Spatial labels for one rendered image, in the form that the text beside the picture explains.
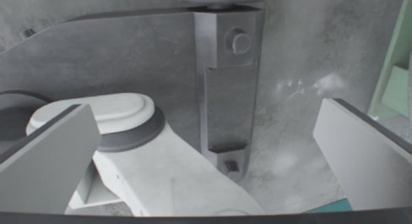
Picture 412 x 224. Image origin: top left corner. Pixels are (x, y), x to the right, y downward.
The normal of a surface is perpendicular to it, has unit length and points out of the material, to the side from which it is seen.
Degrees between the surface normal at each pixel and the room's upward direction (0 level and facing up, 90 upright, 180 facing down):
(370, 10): 0
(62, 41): 0
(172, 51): 0
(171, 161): 90
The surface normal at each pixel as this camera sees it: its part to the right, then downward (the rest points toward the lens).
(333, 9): 0.19, 0.50
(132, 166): -0.03, -0.86
